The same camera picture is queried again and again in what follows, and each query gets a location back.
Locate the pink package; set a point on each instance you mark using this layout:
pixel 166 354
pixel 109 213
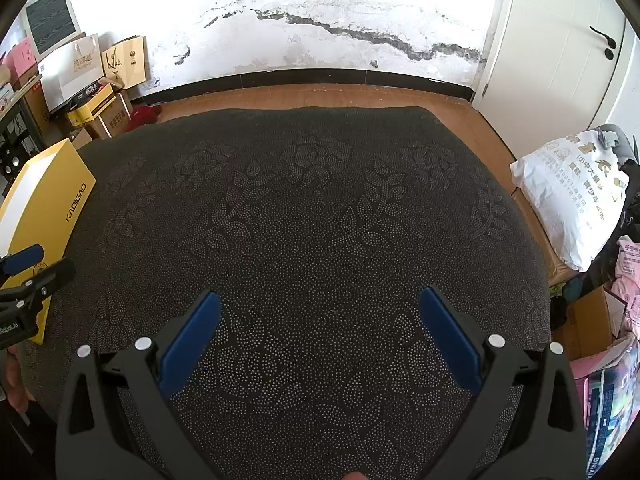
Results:
pixel 629 280

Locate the grey cloth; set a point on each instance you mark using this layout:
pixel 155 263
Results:
pixel 612 137

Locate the dark clothing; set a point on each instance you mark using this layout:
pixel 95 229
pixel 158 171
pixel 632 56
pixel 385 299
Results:
pixel 630 195

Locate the white framed dark panel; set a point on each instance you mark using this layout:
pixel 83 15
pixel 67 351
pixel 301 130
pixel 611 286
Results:
pixel 50 17

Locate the white door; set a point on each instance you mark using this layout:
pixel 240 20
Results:
pixel 550 25

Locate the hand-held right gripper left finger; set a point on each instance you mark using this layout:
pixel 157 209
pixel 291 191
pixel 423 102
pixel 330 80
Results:
pixel 192 345

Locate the pink box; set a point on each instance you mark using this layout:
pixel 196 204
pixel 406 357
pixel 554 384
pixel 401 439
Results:
pixel 17 60

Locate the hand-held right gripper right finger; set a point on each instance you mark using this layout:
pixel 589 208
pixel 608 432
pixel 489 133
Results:
pixel 450 345

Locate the white printed plastic bag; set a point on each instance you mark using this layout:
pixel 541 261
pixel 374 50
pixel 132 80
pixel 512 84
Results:
pixel 565 190

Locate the yellow and black box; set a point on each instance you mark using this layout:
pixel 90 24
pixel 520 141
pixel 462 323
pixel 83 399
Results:
pixel 92 105

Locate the black baseboard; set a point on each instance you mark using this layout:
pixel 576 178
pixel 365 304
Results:
pixel 310 80

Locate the colourful plastic package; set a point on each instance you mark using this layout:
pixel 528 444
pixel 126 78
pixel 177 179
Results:
pixel 612 410

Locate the tall cardboard box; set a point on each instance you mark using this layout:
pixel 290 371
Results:
pixel 35 105

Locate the tan paper bag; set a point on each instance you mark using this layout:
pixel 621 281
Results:
pixel 125 62

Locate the large yellow box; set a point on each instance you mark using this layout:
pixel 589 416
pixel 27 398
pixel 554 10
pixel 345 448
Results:
pixel 60 195

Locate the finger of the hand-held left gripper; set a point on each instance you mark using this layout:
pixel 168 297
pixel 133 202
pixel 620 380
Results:
pixel 22 258
pixel 50 277

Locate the white paper bag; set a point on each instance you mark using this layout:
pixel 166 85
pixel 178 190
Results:
pixel 70 72

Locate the black dotted floral mat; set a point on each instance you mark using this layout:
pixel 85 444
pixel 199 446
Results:
pixel 320 235

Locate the black shelf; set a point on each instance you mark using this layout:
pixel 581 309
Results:
pixel 15 145

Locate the brown cardboard box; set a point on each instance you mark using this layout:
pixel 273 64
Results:
pixel 112 117

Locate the red cloth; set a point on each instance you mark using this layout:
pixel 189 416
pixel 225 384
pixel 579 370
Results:
pixel 142 117

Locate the person's left hand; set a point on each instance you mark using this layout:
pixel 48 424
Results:
pixel 14 380

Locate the small open cardboard box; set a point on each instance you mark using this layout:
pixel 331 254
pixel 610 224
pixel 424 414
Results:
pixel 80 139

